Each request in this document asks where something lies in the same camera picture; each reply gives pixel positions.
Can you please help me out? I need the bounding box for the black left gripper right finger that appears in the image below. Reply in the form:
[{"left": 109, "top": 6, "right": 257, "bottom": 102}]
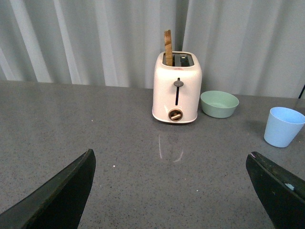
[{"left": 246, "top": 152, "right": 305, "bottom": 229}]

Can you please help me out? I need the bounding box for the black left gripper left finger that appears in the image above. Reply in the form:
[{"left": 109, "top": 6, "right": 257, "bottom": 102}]
[{"left": 0, "top": 149, "right": 96, "bottom": 229}]

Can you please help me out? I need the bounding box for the light blue cup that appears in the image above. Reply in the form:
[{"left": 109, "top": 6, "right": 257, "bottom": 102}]
[{"left": 264, "top": 107, "right": 305, "bottom": 148}]

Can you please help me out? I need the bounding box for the green bowl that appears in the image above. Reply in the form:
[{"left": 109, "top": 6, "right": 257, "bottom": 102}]
[{"left": 200, "top": 91, "right": 239, "bottom": 119}]

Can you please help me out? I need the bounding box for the white toaster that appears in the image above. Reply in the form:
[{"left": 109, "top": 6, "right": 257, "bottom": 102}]
[{"left": 152, "top": 52, "right": 202, "bottom": 124}]

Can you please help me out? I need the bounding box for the grey curtain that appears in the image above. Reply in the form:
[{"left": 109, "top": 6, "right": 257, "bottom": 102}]
[{"left": 0, "top": 0, "right": 305, "bottom": 98}]

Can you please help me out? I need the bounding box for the toast slice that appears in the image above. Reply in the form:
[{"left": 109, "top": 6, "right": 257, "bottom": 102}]
[{"left": 164, "top": 30, "right": 173, "bottom": 66}]

